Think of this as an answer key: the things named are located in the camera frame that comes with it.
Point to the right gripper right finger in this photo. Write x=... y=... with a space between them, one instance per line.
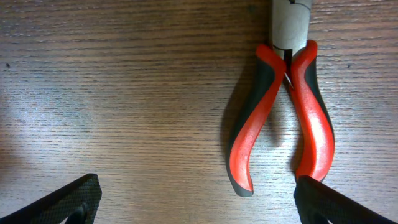
x=318 y=204

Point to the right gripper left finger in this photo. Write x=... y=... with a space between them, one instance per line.
x=76 y=202

